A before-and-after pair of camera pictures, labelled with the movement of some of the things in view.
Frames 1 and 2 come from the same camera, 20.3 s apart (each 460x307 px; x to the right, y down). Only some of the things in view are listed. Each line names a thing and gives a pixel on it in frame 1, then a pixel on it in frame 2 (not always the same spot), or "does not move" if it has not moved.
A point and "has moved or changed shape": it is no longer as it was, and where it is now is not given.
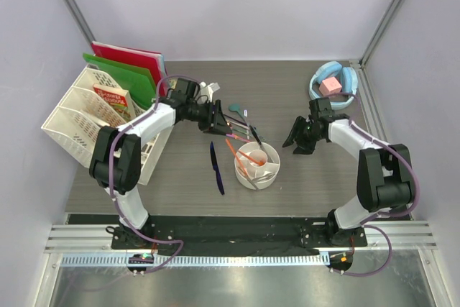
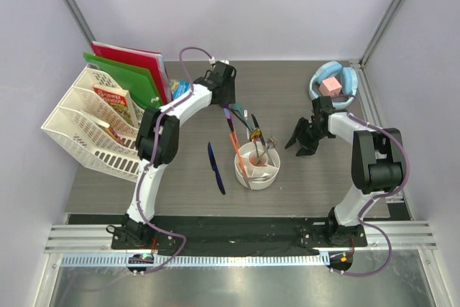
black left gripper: (221, 125) → (230, 98)
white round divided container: (256, 165) does not move
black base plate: (238, 234) does not move
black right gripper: (304, 147) does not move
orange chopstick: (231, 148) has moved or changed shape
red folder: (154, 61) does not move
